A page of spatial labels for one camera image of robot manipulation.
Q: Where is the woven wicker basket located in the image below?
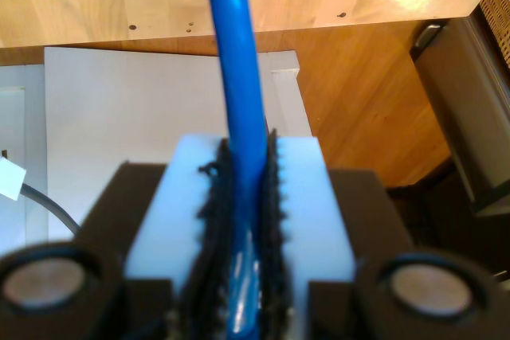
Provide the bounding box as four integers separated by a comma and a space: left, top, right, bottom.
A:
477, 0, 510, 68

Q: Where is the blue network cable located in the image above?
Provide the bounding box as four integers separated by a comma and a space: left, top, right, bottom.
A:
200, 0, 269, 340

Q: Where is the white furniture panel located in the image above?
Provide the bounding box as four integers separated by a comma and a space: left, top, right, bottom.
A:
0, 47, 314, 245

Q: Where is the dark grey cabinet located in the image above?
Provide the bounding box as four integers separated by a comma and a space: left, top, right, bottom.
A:
410, 13, 510, 217

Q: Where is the grey cable with white tag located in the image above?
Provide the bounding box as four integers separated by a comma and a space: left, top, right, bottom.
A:
0, 156, 83, 240

